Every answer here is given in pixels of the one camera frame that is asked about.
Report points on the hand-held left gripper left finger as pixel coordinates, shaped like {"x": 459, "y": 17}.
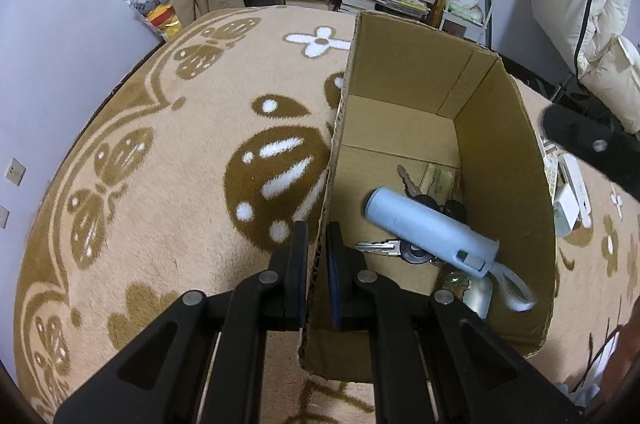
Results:
{"x": 240, "y": 344}

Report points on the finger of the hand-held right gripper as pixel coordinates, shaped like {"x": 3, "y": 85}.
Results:
{"x": 590, "y": 139}

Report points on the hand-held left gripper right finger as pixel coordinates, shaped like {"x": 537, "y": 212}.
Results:
{"x": 400, "y": 344}

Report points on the skateboard-shaped white green gadget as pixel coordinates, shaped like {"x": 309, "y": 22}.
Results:
{"x": 575, "y": 184}

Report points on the white remote control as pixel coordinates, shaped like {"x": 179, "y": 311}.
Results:
{"x": 550, "y": 169}

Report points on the white square power bank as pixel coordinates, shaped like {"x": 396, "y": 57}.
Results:
{"x": 565, "y": 214}

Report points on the small round silver clock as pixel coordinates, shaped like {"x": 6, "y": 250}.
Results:
{"x": 475, "y": 296}

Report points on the cardboard box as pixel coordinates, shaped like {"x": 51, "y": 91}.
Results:
{"x": 500, "y": 144}

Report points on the bunch of keys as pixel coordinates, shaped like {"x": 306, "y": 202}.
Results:
{"x": 412, "y": 251}

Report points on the person's right forearm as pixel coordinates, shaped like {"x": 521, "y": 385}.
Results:
{"x": 622, "y": 364}

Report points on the white duvet over chair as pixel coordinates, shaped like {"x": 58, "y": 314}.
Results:
{"x": 600, "y": 4}

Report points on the white trolley cart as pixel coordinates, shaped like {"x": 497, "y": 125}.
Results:
{"x": 470, "y": 4}

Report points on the bag of plush toys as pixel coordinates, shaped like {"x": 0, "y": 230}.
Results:
{"x": 152, "y": 4}

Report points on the wall socket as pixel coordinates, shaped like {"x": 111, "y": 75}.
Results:
{"x": 4, "y": 216}
{"x": 15, "y": 171}

